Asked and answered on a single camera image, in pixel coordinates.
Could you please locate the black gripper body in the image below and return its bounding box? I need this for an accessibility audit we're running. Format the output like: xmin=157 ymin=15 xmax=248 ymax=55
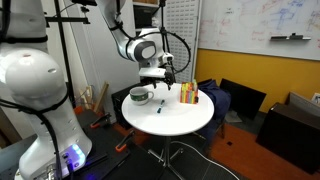
xmin=139 ymin=71 xmax=176 ymax=86

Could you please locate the green marker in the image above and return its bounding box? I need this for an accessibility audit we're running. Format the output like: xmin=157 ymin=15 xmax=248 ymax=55
xmin=156 ymin=99 xmax=166 ymax=114

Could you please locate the white and green mug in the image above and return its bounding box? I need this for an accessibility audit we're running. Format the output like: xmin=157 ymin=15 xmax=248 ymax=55
xmin=129 ymin=87 xmax=155 ymax=106

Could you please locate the whiteboard marker tray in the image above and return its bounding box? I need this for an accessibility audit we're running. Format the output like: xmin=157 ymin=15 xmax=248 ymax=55
xmin=269 ymin=32 xmax=312 ymax=42

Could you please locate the colourful striped block box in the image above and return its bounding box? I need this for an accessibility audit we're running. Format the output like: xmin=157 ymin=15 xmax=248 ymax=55
xmin=179 ymin=79 xmax=200 ymax=105

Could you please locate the black floor box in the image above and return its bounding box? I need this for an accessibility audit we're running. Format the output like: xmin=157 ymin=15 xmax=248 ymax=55
xmin=110 ymin=84 xmax=136 ymax=130

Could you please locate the dark blue cloth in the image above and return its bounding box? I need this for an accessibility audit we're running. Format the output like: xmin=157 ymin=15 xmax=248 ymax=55
xmin=196 ymin=78 xmax=232 ymax=141

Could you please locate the white shelf unit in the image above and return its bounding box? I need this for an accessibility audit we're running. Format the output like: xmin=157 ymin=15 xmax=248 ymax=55
xmin=132 ymin=0 xmax=163 ymax=34

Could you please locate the wooden plank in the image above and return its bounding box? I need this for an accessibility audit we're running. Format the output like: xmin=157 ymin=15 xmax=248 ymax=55
xmin=93 ymin=81 xmax=110 ymax=114

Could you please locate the white perforated panel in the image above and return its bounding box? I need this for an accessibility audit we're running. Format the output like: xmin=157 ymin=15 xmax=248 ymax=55
xmin=165 ymin=0 xmax=203 ymax=84

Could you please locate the black storage box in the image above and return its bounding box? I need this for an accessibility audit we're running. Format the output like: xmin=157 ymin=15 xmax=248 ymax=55
xmin=134 ymin=5 xmax=158 ymax=29

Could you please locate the black leaning panel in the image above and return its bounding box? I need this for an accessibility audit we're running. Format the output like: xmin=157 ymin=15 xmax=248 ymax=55
xmin=219 ymin=78 xmax=268 ymax=113

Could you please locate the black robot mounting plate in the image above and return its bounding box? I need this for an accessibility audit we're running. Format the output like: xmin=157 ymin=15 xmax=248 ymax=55
xmin=0 ymin=109 xmax=134 ymax=180

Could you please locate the large whiteboard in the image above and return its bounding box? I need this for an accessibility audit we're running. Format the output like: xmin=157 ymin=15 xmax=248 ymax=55
xmin=198 ymin=0 xmax=320 ymax=62

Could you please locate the black cabinet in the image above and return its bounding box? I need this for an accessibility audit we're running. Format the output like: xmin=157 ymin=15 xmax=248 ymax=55
xmin=255 ymin=102 xmax=320 ymax=175

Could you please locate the grey monitor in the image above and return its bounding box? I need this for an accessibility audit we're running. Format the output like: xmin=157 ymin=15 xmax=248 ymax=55
xmin=287 ymin=91 xmax=320 ymax=118

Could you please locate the orange handled black clamp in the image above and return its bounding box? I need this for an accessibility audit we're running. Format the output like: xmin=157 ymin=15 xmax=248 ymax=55
xmin=89 ymin=112 xmax=113 ymax=130
xmin=114 ymin=129 xmax=136 ymax=153

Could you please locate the black camera tripod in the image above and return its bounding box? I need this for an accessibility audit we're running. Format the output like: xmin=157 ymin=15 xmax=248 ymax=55
xmin=159 ymin=0 xmax=178 ymax=84

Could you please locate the metal table pedestal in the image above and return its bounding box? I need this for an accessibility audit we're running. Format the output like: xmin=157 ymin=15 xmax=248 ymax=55
xmin=146 ymin=134 xmax=188 ymax=180

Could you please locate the white floor cable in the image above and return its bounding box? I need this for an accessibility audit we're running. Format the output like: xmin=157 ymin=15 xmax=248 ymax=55
xmin=171 ymin=140 xmax=239 ymax=180

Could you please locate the black camera stand pole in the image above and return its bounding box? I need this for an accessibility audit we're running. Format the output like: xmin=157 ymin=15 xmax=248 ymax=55
xmin=44 ymin=0 xmax=91 ymax=109

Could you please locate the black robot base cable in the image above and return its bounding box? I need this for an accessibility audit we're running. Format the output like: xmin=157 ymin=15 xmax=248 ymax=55
xmin=0 ymin=98 xmax=66 ymax=180

